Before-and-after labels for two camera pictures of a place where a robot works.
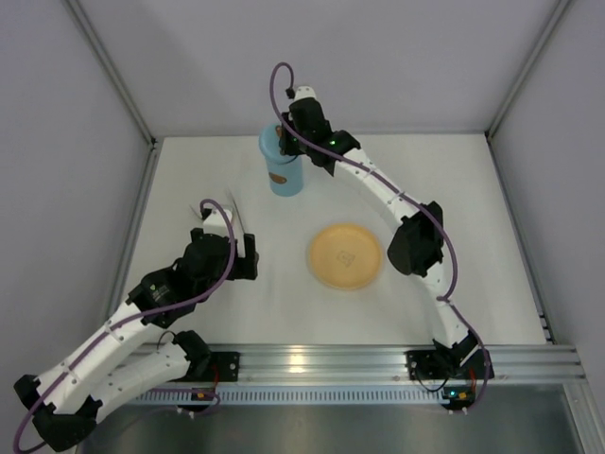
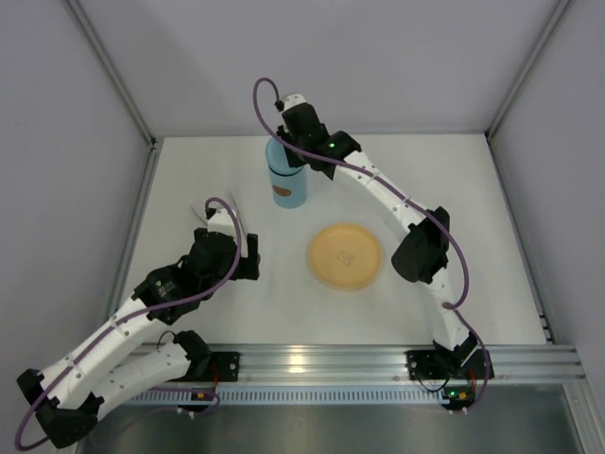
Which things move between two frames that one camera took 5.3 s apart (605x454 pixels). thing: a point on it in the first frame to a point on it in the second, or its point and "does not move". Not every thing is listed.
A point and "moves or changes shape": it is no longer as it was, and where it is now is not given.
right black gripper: (287, 130) does not move
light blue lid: (269, 144) moves or changes shape
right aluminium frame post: (551, 25) does not move
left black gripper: (248, 255) does not move
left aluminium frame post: (112, 70) does not move
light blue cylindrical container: (286, 179) moves or changes shape
